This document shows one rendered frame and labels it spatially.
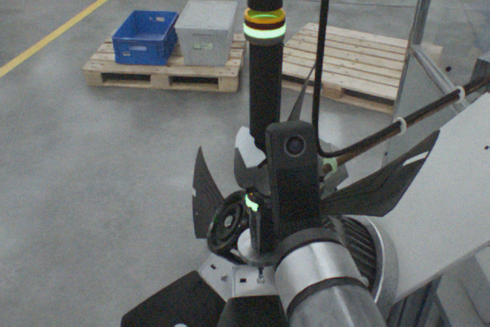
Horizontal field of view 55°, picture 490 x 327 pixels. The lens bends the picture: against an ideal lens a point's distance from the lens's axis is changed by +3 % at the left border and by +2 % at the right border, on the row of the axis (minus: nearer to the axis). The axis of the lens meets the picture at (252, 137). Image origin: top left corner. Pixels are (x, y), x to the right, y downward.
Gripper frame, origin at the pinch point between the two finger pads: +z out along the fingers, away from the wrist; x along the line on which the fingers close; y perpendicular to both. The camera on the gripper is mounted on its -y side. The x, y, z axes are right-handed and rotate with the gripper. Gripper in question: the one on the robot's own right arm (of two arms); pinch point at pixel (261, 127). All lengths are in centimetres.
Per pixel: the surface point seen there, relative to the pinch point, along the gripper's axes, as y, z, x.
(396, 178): 3.8, -8.8, 14.9
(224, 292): 37.9, 3.5, -5.2
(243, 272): 28.7, 0.2, -2.5
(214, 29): 104, 270, 33
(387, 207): 3.2, -13.7, 11.1
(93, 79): 145, 290, -61
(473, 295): 58, 5, 52
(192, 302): 40.2, 4.5, -11.0
